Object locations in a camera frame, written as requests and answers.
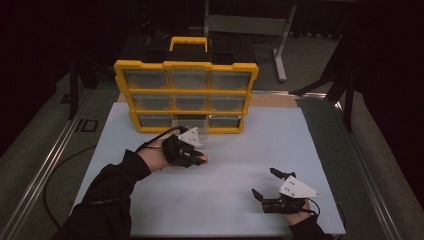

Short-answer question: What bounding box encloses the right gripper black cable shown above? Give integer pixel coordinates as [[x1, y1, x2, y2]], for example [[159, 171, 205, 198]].
[[303, 197, 322, 218]]

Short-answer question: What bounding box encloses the wooden board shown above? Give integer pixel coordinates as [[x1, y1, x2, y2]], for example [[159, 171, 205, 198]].
[[116, 93, 298, 108]]

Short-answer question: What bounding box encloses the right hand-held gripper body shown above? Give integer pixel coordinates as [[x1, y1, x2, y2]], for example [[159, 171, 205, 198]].
[[261, 172, 322, 215]]

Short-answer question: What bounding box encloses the clear plastic drawer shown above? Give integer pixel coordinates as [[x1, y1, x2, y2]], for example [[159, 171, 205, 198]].
[[172, 114, 210, 149]]

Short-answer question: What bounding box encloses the black metal stand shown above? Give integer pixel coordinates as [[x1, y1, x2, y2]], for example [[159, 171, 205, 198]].
[[289, 33, 356, 134], [68, 56, 99, 121]]

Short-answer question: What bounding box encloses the grey metal desk frame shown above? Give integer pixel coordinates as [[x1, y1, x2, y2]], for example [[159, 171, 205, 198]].
[[203, 0, 298, 83]]

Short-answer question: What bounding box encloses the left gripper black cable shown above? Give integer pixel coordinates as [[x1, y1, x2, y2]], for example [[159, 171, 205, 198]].
[[42, 125, 189, 234]]

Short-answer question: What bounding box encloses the person's left hand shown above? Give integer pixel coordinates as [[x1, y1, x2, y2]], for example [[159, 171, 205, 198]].
[[137, 137, 173, 173]]

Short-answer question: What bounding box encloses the aluminium rail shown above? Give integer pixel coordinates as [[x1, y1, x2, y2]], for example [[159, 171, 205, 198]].
[[331, 99, 406, 240], [251, 89, 329, 100], [0, 89, 94, 240]]

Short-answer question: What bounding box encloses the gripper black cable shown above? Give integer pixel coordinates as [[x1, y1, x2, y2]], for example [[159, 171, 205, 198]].
[[42, 125, 189, 234], [303, 197, 322, 218]]

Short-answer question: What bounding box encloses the set of clear organizer drawers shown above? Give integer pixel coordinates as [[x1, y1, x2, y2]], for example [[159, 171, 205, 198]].
[[123, 69, 252, 129]]

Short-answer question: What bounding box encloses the person's right hand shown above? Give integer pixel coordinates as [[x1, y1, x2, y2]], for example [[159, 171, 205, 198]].
[[284, 199, 314, 226]]

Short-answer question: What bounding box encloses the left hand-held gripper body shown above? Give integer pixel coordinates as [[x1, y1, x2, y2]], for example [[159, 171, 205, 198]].
[[162, 126, 205, 169]]

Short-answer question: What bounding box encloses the yellow black drawer organizer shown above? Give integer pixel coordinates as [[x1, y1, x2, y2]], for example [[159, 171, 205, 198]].
[[113, 35, 260, 135]]

